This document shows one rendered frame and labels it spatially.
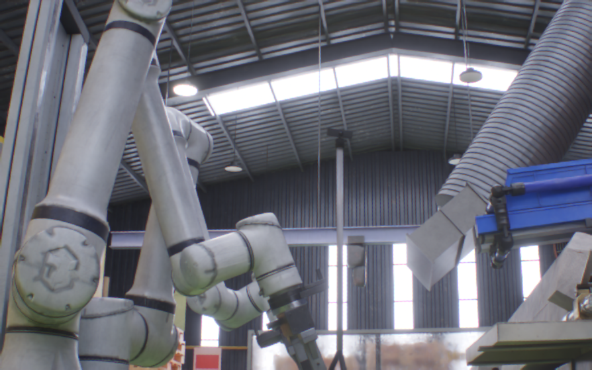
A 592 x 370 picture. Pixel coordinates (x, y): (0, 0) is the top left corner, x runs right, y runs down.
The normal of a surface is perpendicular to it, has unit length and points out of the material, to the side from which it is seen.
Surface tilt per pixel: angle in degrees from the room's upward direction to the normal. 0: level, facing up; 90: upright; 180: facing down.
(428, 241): 90
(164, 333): 100
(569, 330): 90
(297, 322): 97
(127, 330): 90
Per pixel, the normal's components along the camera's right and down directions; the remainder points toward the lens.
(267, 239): 0.41, -0.31
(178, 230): -0.02, -0.18
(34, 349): 0.18, -0.54
